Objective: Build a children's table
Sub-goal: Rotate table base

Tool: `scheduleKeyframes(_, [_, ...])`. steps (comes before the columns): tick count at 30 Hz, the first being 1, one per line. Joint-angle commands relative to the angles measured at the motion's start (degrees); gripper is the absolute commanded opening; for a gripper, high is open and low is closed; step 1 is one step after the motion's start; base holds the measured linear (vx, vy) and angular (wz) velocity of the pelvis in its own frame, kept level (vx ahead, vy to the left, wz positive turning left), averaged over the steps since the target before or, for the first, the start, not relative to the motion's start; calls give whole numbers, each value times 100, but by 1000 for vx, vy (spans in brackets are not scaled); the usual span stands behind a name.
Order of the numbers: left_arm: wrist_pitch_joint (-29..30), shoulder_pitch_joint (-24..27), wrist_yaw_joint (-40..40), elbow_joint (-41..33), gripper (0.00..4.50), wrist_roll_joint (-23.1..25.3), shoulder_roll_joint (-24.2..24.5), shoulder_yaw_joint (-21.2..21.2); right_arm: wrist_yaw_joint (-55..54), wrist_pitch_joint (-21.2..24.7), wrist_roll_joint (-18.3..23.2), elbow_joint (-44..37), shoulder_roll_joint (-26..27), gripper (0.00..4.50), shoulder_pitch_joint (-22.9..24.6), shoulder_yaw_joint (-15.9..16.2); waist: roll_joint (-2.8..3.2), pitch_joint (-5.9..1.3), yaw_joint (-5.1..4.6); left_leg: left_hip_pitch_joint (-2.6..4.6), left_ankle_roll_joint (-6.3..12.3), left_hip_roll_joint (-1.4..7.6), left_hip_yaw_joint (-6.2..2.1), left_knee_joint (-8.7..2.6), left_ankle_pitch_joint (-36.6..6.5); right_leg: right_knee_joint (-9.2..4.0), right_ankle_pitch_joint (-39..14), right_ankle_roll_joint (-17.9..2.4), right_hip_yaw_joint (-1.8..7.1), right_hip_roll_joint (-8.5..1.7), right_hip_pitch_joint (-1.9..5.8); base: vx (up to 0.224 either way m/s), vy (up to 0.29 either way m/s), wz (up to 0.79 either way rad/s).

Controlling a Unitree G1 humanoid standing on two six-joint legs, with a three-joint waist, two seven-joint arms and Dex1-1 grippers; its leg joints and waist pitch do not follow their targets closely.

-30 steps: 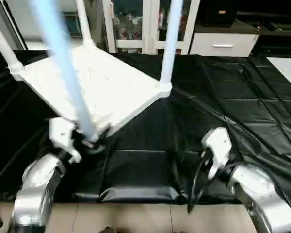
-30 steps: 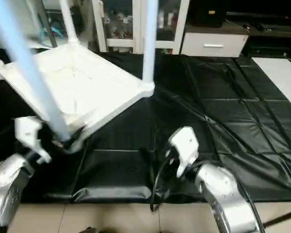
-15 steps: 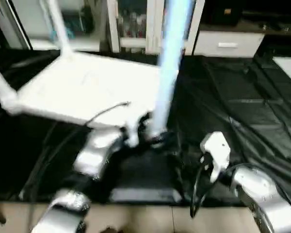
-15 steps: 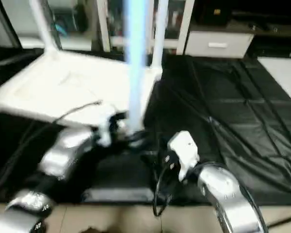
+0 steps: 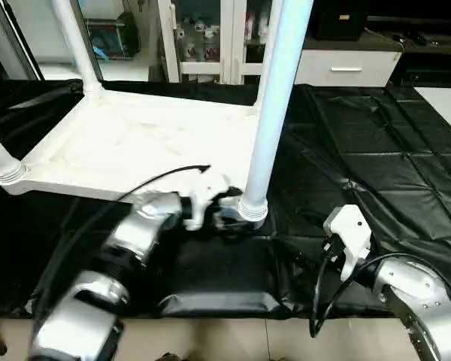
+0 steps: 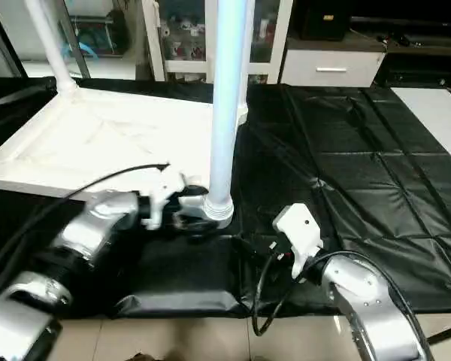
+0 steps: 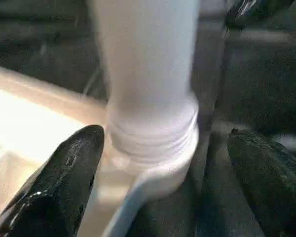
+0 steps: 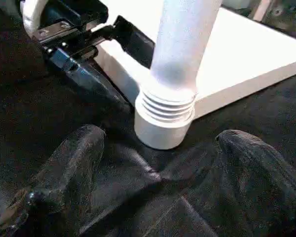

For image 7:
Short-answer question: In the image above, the black table mat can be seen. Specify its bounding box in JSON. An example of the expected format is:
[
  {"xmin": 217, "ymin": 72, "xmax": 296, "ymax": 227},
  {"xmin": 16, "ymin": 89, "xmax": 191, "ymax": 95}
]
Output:
[{"xmin": 0, "ymin": 0, "xmax": 296, "ymax": 237}]

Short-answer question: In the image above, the white plastic table leg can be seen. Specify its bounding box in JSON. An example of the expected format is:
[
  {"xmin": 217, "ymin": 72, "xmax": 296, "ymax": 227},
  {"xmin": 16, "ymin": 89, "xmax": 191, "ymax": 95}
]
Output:
[{"xmin": 88, "ymin": 0, "xmax": 200, "ymax": 166}]

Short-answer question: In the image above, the white plastic table top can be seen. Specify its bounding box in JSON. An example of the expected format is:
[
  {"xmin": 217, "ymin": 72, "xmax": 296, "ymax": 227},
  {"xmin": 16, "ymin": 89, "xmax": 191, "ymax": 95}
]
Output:
[{"xmin": 0, "ymin": 63, "xmax": 200, "ymax": 237}]

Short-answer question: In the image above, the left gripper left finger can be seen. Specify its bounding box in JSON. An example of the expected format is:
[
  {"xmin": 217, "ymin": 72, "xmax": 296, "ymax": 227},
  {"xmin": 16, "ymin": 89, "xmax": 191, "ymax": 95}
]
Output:
[{"xmin": 0, "ymin": 124, "xmax": 105, "ymax": 237}]

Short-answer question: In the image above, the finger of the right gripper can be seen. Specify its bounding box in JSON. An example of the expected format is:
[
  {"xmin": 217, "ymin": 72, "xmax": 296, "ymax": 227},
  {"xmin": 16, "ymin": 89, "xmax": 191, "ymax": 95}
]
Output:
[{"xmin": 224, "ymin": 0, "xmax": 295, "ymax": 28}]

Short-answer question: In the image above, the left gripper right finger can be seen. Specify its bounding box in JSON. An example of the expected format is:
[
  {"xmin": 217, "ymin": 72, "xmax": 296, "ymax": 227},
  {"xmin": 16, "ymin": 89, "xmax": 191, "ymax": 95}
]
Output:
[{"xmin": 228, "ymin": 128, "xmax": 296, "ymax": 237}]

